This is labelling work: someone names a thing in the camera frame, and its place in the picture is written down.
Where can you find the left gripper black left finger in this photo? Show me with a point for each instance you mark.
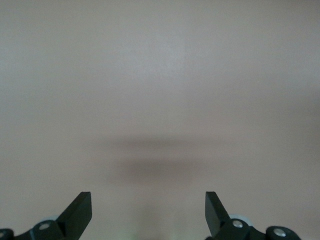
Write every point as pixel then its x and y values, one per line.
pixel 72 225

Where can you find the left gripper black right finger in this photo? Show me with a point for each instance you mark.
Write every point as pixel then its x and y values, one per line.
pixel 225 230

